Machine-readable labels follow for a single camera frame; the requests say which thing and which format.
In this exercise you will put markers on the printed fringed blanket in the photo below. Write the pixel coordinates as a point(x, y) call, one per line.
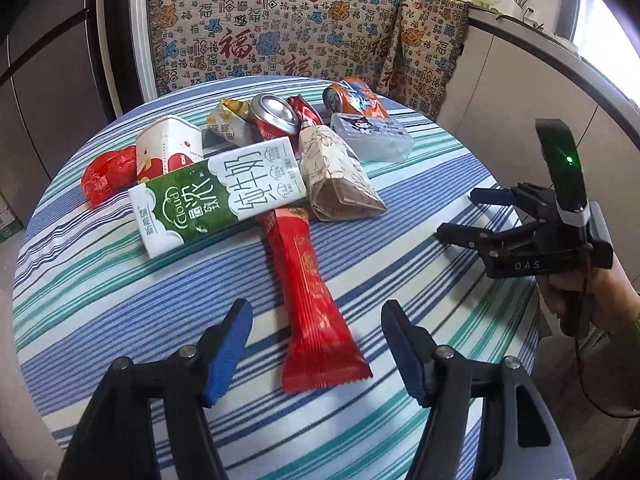
point(425, 45)

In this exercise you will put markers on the green white milk carton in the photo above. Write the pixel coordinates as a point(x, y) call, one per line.
point(215, 200)

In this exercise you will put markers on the orange snack bag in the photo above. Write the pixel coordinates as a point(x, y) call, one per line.
point(357, 100)

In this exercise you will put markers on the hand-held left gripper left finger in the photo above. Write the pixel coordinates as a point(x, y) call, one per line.
point(230, 350)

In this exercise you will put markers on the person's right forearm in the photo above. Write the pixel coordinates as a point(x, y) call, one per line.
point(627, 332)

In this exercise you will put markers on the white kitchen counter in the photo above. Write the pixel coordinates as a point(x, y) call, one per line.
point(525, 90)

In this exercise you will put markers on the white dish rack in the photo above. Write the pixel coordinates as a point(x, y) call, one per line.
point(520, 2)

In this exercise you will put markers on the translucent cartoon print box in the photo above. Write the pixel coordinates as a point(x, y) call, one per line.
point(375, 137)

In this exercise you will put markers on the yellow white snack wrapper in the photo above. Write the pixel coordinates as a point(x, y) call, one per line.
point(230, 125)

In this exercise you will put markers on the crushed red soda can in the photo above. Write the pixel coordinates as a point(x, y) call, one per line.
point(272, 115)

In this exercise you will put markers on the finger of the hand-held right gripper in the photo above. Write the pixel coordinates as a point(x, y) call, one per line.
point(465, 236)
point(492, 195)

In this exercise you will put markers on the red white paper carton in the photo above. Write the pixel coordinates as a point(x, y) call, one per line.
point(167, 147)

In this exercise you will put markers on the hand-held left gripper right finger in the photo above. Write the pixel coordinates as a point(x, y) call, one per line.
point(406, 355)

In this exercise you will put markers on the brown patterned paper package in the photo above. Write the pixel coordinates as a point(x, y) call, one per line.
point(335, 175)

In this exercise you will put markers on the patterned cloth covered chair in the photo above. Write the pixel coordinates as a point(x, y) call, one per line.
point(260, 30)

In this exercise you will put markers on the person's right hand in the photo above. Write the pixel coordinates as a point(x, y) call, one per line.
point(612, 300)

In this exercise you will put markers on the long red snack wrapper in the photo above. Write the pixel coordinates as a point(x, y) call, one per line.
point(310, 310)

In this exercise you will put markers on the red plastic bag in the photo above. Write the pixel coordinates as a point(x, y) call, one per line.
point(105, 175)

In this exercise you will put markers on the grey refrigerator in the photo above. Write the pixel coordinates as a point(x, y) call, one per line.
point(55, 60)

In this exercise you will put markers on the small red foil wrapper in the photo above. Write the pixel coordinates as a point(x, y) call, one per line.
point(307, 110)

